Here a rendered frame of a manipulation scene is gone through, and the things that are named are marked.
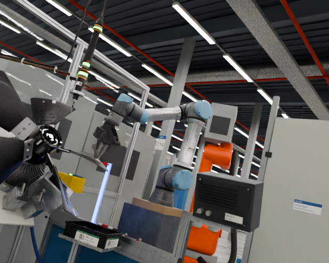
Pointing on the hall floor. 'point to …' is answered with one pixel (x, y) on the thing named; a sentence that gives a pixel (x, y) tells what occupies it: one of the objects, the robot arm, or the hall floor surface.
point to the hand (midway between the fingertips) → (97, 156)
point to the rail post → (45, 240)
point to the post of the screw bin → (74, 253)
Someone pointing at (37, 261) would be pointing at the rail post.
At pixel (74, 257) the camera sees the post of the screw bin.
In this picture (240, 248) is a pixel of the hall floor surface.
